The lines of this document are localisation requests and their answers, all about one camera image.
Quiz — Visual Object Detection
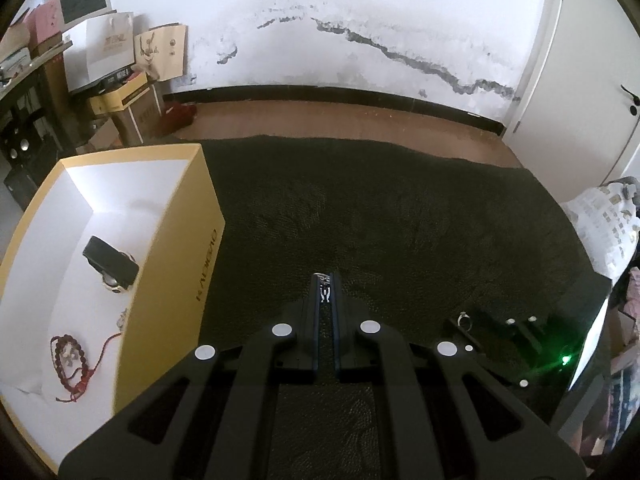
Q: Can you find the red string bracelet silver charm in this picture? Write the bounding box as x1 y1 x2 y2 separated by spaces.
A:
54 332 123 403

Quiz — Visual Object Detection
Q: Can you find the red cloth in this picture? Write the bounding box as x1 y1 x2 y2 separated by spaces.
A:
160 104 197 136

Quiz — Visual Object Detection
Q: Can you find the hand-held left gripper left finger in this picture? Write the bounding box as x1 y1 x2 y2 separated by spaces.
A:
59 272 328 480

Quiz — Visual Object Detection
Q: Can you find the beige paper bag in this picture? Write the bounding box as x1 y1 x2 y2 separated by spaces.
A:
134 23 188 81

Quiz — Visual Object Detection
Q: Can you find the black door handle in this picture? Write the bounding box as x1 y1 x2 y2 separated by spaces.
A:
620 85 640 117

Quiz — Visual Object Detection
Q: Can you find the white door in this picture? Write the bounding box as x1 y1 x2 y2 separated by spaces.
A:
502 0 640 186

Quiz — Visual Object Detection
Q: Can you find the red beaded bracelet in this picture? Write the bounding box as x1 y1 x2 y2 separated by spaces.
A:
50 335 88 396

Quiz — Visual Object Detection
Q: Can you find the tan paper bag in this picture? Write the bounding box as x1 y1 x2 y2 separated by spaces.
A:
0 22 31 63

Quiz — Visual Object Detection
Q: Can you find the white patterned pillow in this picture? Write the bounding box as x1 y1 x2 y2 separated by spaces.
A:
560 182 640 281

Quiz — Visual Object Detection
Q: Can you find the yellow box with white inside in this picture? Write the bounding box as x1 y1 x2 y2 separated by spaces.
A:
0 142 226 476

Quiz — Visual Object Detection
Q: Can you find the pink cloth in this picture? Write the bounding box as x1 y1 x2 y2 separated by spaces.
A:
607 267 640 376

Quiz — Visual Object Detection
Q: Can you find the black wrist watch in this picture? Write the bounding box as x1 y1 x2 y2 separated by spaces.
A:
81 235 140 293

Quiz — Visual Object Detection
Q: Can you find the yellow cardboard box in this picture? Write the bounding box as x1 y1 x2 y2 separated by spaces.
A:
87 72 166 146

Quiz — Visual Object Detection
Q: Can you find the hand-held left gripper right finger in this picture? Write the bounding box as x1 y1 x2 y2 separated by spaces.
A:
327 272 587 480

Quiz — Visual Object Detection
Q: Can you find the black speaker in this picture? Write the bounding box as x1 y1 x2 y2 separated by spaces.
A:
0 122 36 161

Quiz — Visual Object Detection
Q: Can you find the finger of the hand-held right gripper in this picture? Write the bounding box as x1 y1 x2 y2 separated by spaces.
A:
445 314 502 367
472 307 547 357

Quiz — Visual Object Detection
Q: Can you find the dark desk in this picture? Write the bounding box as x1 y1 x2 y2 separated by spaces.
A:
0 42 73 161

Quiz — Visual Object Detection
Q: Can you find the white paper bag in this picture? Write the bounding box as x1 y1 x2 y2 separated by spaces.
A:
65 11 136 93

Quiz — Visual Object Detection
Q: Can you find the pink box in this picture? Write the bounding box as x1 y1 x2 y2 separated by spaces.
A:
22 2 63 53

